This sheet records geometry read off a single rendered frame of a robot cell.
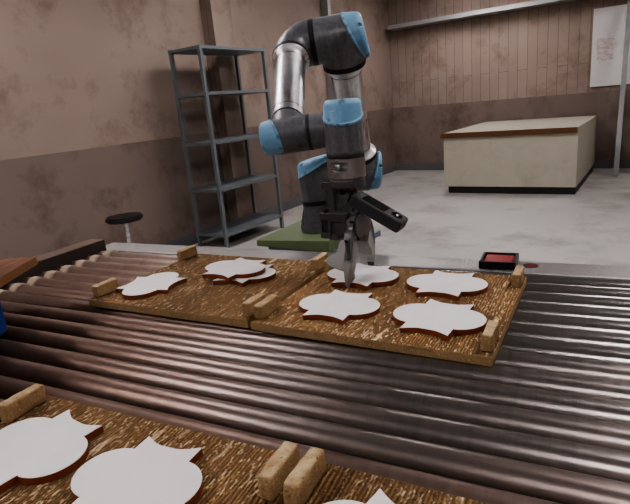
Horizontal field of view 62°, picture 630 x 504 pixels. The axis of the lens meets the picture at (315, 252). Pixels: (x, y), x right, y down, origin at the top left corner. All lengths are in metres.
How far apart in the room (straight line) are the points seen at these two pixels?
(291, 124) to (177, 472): 0.75
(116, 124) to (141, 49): 0.76
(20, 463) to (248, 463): 0.25
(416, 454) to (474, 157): 6.53
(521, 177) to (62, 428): 6.54
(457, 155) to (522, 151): 0.80
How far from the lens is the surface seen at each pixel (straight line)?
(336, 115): 1.01
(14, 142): 4.57
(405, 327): 0.84
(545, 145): 6.86
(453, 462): 0.62
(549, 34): 9.00
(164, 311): 1.07
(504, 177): 7.00
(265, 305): 0.94
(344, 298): 0.97
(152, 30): 5.49
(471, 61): 9.24
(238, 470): 0.59
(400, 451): 0.63
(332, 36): 1.42
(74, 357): 0.99
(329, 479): 0.57
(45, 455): 0.69
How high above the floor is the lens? 1.29
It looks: 16 degrees down
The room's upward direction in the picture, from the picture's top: 5 degrees counter-clockwise
